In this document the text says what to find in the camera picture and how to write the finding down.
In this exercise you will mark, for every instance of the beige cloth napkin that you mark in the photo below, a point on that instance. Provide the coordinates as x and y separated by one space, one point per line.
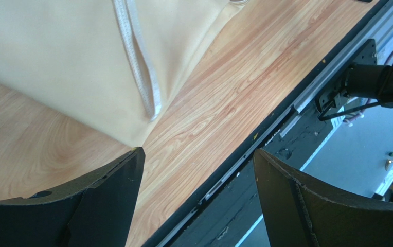
115 66

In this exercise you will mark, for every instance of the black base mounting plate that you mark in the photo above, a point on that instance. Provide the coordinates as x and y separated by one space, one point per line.
226 208

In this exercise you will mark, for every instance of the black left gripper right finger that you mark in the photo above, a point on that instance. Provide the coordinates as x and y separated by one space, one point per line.
301 210

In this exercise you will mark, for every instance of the aluminium frame rail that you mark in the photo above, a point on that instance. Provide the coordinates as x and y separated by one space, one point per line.
376 24

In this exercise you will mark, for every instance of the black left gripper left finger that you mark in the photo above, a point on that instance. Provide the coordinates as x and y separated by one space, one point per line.
95 209

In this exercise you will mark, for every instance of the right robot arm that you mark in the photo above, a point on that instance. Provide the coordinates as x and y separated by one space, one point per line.
369 81

